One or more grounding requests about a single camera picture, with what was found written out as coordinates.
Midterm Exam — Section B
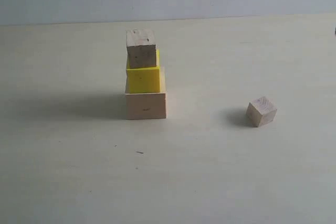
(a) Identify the medium wooden cube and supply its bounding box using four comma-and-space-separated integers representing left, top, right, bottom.
126, 29, 157, 69

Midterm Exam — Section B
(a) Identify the yellow cube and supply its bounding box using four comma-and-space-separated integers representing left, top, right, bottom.
126, 49, 161, 93

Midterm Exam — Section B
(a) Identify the large wooden cube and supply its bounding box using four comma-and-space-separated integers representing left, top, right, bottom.
125, 66, 167, 121

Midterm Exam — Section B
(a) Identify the small wooden cube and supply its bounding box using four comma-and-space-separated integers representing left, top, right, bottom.
246, 96, 277, 127

